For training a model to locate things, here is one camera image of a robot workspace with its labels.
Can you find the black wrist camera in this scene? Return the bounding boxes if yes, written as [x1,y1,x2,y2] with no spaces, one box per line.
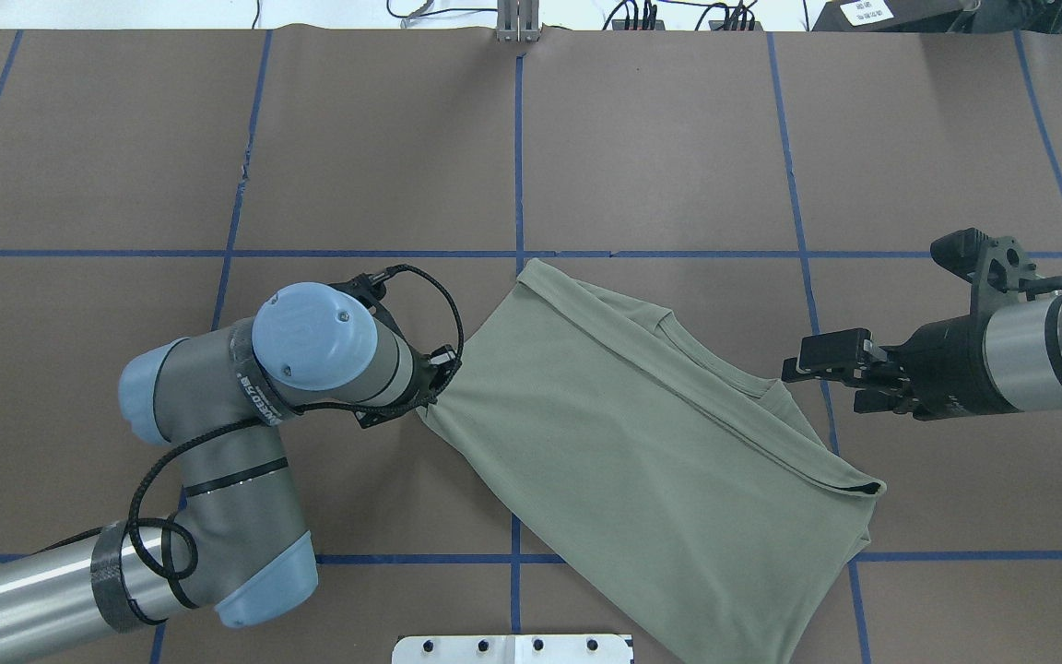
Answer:
[928,228,1062,306]
[327,267,399,312]

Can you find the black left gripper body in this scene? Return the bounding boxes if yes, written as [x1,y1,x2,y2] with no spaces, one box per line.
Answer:
[353,346,433,429]

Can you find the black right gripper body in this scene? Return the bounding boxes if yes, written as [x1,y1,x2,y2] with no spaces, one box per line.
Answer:
[885,318,1011,421]

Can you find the olive green long-sleeve shirt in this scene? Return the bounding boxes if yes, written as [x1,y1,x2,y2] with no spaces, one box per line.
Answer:
[419,260,886,663]

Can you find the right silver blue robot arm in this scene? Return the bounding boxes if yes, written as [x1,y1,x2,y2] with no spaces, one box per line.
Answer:
[781,268,1062,421]

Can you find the aluminium frame post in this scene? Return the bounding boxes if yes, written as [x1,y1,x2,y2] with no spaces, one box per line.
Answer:
[496,0,542,42]

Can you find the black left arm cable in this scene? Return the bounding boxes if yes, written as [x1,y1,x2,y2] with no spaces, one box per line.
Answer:
[125,263,466,622]

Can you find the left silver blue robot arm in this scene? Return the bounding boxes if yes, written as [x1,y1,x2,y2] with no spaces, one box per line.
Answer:
[0,268,464,663]

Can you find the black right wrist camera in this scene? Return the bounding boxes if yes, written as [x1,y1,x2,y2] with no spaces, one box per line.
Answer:
[928,228,1062,306]

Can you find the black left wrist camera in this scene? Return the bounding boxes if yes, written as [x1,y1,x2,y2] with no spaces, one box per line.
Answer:
[327,267,399,312]

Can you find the white pedestal column with base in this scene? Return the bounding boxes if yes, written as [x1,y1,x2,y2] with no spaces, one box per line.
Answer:
[391,632,636,663]

